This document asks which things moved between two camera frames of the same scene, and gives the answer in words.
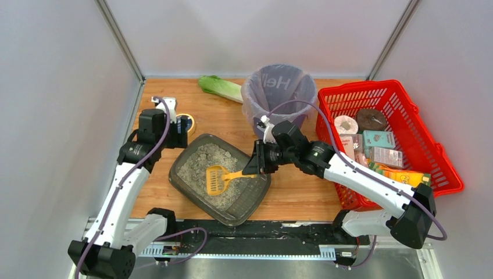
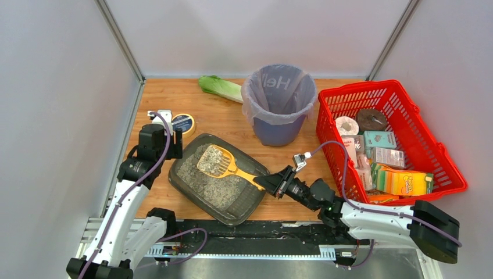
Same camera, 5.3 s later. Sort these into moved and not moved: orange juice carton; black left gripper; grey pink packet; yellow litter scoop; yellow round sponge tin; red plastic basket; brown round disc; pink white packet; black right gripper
Moved: black right gripper; yellow litter scoop; black left gripper
Not moved: red plastic basket; grey pink packet; yellow round sponge tin; brown round disc; pink white packet; orange juice carton
